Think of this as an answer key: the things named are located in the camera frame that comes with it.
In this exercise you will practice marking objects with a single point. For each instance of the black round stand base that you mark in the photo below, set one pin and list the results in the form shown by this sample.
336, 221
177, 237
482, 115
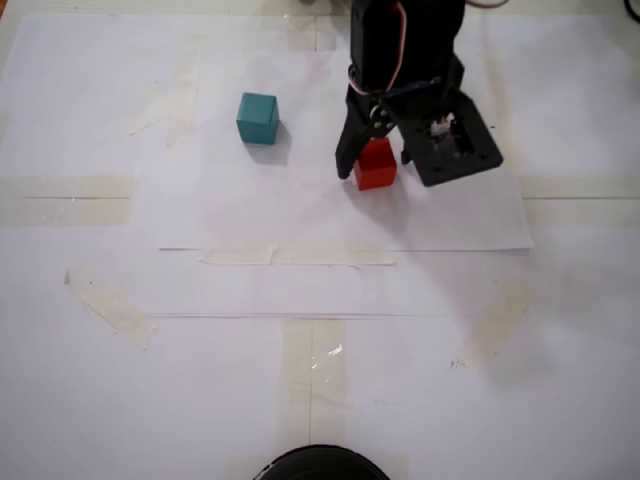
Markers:
322, 465

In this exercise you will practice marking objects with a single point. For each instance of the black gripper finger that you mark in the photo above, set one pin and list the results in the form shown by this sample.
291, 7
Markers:
406, 150
352, 145

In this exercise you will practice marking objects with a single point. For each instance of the large white paper underlay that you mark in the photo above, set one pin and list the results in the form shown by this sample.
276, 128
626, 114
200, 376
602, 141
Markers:
100, 400

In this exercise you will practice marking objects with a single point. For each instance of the teal blue cube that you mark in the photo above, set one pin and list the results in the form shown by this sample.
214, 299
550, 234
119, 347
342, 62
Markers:
257, 125

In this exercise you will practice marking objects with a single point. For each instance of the white paper sheet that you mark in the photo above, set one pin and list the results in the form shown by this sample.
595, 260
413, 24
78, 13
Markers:
300, 210

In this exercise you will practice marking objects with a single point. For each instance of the red cube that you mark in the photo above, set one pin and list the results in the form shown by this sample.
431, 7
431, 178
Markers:
377, 174

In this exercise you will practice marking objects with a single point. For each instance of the beige masking tape strip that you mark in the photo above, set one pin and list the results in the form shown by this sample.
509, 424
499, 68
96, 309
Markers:
315, 360
110, 305
492, 75
65, 200
300, 254
580, 200
175, 90
310, 32
492, 330

